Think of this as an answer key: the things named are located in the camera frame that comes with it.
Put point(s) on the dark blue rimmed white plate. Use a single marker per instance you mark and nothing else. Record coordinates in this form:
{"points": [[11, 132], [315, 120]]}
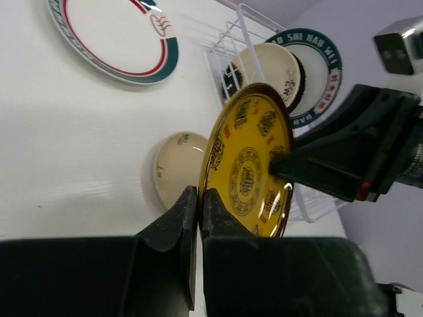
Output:
{"points": [[322, 67]]}

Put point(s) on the yellow brown patterned plate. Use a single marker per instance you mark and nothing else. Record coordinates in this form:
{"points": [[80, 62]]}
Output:
{"points": [[252, 129]]}

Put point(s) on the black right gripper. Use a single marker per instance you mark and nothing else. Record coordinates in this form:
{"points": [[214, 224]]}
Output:
{"points": [[359, 162]]}

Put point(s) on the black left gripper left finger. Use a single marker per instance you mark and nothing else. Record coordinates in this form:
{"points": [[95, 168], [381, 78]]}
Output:
{"points": [[151, 273]]}

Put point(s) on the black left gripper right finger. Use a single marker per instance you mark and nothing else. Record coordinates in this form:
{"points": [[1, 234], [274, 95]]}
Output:
{"points": [[246, 275]]}

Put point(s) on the cream plate with black patch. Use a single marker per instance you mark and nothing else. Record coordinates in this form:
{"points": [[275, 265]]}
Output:
{"points": [[279, 68]]}

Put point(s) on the green red rimmed white plate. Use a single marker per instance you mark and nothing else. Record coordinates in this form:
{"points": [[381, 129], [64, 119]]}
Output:
{"points": [[132, 41]]}

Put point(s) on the cream plate with small prints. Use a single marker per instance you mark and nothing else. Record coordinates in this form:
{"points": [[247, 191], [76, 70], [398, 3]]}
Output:
{"points": [[177, 164]]}

